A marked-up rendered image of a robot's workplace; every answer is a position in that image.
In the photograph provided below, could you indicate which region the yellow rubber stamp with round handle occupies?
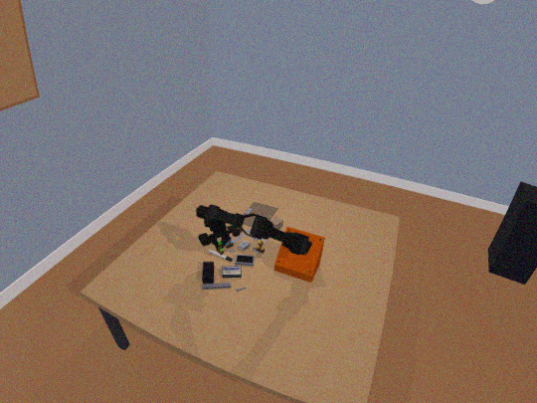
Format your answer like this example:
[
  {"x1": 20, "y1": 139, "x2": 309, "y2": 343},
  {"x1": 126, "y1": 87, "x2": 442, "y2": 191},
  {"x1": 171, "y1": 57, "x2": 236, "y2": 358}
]
[{"x1": 256, "y1": 240, "x2": 265, "y2": 253}]

